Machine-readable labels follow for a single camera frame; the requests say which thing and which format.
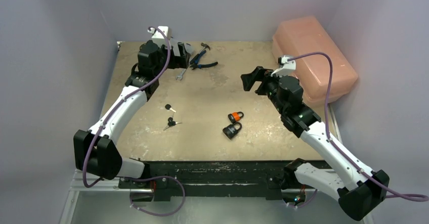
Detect orange black padlock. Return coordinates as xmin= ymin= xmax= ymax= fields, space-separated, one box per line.
xmin=228 ymin=112 xmax=244 ymax=123

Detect black key bunch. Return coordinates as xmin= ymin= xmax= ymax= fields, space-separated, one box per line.
xmin=163 ymin=117 xmax=181 ymax=130

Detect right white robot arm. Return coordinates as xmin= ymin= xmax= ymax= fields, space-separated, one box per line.
xmin=240 ymin=66 xmax=390 ymax=221

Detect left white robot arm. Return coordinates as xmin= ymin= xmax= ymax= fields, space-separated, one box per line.
xmin=73 ymin=39 xmax=191 ymax=188

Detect single black key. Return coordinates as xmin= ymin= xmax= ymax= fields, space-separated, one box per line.
xmin=165 ymin=104 xmax=176 ymax=113

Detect silver wrench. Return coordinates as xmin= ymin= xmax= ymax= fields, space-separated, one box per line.
xmin=176 ymin=68 xmax=187 ymax=80

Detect clear plastic organizer box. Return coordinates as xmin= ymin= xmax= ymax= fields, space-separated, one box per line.
xmin=184 ymin=43 xmax=194 ymax=55

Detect small hammer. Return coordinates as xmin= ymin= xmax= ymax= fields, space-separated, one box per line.
xmin=190 ymin=42 xmax=211 ymax=63

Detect pink plastic storage box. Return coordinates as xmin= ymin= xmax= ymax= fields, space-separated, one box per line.
xmin=272 ymin=16 xmax=358 ymax=107

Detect blue handled pliers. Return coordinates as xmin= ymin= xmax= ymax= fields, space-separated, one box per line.
xmin=189 ymin=50 xmax=219 ymax=71

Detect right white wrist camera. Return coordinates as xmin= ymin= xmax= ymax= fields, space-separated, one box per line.
xmin=271 ymin=55 xmax=296 ymax=77

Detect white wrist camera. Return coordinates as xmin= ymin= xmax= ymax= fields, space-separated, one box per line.
xmin=271 ymin=55 xmax=296 ymax=77
xmin=148 ymin=26 xmax=171 ymax=47

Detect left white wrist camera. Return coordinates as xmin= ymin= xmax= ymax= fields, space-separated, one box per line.
xmin=148 ymin=26 xmax=171 ymax=47

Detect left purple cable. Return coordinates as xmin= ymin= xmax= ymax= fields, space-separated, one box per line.
xmin=81 ymin=26 xmax=186 ymax=217

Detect purple cable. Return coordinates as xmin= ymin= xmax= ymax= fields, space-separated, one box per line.
xmin=284 ymin=52 xmax=429 ymax=210
xmin=81 ymin=26 xmax=186 ymax=217

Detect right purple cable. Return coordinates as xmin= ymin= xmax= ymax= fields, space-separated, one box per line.
xmin=284 ymin=52 xmax=429 ymax=210

